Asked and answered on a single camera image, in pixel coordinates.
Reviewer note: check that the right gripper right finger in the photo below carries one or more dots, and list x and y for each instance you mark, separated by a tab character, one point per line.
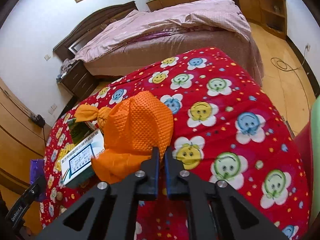
176	177

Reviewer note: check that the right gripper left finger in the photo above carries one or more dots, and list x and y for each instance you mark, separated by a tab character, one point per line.
147	187

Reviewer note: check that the orange mesh bag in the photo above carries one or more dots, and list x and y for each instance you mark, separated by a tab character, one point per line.
131	129

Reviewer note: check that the white medicine box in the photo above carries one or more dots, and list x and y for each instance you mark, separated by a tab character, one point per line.
76	165

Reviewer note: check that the small orange bag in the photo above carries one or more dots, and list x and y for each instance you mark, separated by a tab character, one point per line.
88	113

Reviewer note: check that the walnut shell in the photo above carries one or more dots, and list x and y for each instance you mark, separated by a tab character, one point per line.
59	196

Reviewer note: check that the purple wrapper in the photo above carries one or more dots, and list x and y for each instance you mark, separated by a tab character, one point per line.
36	169

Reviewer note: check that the yellow foam net mat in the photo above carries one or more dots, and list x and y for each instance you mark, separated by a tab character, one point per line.
62	153

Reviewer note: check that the red smiley flower blanket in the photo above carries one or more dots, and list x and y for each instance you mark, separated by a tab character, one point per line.
225	128

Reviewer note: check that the green mosquito coil box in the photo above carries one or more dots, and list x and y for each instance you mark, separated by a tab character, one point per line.
78	130

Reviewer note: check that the dark wooden nightstand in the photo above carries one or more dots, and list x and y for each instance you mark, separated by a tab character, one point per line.
78	81

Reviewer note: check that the red bin with green rim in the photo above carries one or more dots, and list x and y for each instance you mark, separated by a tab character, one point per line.
307	142

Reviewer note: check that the clothes on nightstand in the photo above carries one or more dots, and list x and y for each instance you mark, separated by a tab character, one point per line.
64	69

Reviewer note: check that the dark wooden headboard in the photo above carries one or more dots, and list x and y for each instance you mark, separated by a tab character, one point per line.
89	28

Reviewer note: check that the pink quilt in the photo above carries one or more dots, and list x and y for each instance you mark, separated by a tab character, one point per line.
223	14

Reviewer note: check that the corner wooden shelf unit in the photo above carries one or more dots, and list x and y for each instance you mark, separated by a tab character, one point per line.
274	17

